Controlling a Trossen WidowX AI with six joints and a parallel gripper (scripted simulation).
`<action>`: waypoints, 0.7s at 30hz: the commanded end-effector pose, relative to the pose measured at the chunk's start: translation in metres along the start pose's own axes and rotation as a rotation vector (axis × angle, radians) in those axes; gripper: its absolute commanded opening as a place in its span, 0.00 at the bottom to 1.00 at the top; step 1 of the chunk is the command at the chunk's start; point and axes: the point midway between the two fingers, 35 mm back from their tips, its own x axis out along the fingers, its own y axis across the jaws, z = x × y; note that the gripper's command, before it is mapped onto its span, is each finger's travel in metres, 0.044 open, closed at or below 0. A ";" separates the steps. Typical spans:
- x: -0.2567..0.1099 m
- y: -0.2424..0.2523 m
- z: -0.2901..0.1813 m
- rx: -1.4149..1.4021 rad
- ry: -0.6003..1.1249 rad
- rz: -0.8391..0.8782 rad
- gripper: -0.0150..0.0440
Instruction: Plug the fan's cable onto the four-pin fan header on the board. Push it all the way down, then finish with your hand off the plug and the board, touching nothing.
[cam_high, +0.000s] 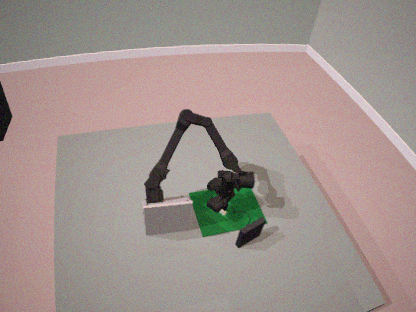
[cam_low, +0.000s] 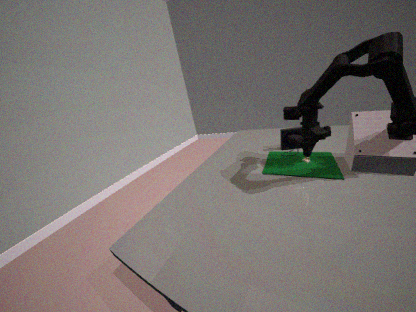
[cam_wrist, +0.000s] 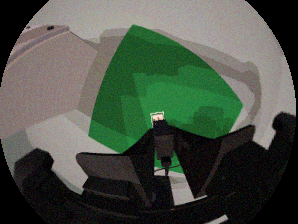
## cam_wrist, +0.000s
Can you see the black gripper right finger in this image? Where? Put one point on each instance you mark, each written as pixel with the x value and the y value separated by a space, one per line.
pixel 200 156

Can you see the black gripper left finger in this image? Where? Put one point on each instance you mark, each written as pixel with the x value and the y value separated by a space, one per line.
pixel 136 164

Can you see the green circuit board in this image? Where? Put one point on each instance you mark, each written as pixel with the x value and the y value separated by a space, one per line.
pixel 151 78

